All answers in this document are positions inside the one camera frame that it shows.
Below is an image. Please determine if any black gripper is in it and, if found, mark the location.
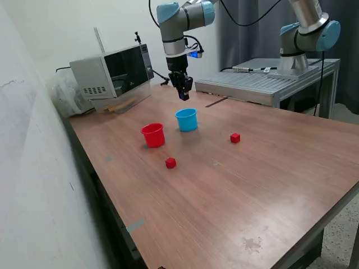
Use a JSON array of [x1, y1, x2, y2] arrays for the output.
[[165, 54, 194, 101]]

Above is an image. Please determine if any thin black strip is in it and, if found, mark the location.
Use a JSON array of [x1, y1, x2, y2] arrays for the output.
[[205, 96, 228, 108]]

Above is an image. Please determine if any blue plastic cup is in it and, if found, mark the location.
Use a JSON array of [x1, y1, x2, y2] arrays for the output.
[[174, 108, 199, 132]]

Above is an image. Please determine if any aluminium profile robot stand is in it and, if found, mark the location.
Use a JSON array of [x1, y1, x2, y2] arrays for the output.
[[194, 58, 341, 120]]

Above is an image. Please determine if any red plastic cup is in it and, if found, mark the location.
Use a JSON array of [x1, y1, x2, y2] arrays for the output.
[[140, 122, 165, 149]]

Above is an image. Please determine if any dark grey curtain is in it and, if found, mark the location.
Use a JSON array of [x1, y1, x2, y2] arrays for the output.
[[218, 0, 359, 114]]

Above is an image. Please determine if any silver microwave oven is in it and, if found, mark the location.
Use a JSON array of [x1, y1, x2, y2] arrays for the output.
[[69, 43, 155, 99]]

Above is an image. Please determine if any thin white rod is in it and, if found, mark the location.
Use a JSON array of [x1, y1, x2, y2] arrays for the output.
[[94, 26, 106, 54]]

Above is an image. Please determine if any clear plastic bag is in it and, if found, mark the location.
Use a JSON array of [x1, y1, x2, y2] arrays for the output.
[[46, 69, 96, 118]]

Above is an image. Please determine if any large grey tape strip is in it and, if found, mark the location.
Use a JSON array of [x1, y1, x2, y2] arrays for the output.
[[125, 219, 145, 233]]

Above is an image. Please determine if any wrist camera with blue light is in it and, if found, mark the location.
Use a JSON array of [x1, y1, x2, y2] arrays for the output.
[[187, 46, 204, 60]]

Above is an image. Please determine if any thick black robot base cable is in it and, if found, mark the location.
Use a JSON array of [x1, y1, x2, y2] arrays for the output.
[[219, 66, 279, 73]]

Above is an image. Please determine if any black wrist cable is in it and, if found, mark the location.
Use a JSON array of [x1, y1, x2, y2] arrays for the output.
[[148, 0, 283, 54]]

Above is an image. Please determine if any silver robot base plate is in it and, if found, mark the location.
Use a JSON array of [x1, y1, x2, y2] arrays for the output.
[[266, 64, 320, 80]]

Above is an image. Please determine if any black hanging cable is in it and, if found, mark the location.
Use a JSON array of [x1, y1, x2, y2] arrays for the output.
[[312, 49, 326, 117]]

